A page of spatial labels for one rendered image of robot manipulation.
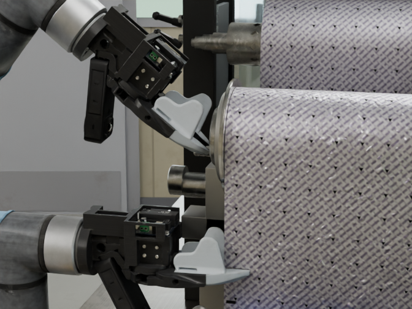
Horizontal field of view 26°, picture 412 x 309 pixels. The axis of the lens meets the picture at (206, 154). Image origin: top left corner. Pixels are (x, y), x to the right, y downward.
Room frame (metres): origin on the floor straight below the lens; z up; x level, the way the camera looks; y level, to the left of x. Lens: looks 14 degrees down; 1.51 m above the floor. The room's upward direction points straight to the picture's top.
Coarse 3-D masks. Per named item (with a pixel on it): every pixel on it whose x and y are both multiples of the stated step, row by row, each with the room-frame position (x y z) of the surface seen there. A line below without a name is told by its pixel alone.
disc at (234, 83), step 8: (232, 80) 1.09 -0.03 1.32; (232, 88) 1.08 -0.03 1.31; (224, 96) 1.05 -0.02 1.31; (224, 104) 1.04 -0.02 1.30; (224, 112) 1.04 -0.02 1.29; (224, 120) 1.03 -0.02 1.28; (224, 128) 1.03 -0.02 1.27; (224, 136) 1.03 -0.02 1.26; (224, 144) 1.04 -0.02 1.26; (224, 152) 1.04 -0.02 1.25
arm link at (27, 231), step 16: (0, 224) 1.08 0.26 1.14; (16, 224) 1.08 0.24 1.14; (32, 224) 1.07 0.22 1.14; (0, 240) 1.07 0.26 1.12; (16, 240) 1.06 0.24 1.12; (32, 240) 1.06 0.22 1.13; (0, 256) 1.06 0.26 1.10; (16, 256) 1.06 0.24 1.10; (32, 256) 1.05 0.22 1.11; (0, 272) 1.07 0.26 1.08; (16, 272) 1.06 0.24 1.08; (32, 272) 1.07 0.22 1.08; (48, 272) 1.07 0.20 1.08
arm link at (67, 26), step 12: (72, 0) 1.12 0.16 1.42; (84, 0) 1.12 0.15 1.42; (96, 0) 1.14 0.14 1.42; (60, 12) 1.11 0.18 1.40; (72, 12) 1.11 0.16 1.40; (84, 12) 1.11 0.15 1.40; (96, 12) 1.12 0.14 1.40; (48, 24) 1.12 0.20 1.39; (60, 24) 1.11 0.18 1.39; (72, 24) 1.11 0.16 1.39; (84, 24) 1.10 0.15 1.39; (60, 36) 1.11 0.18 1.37; (72, 36) 1.11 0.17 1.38; (72, 48) 1.12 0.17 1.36
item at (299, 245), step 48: (240, 192) 1.03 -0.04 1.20; (288, 192) 1.02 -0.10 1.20; (240, 240) 1.03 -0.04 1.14; (288, 240) 1.01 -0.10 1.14; (336, 240) 1.00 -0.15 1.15; (384, 240) 0.99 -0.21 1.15; (240, 288) 1.03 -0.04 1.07; (288, 288) 1.01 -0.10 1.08; (336, 288) 1.00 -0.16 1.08; (384, 288) 0.99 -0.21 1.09
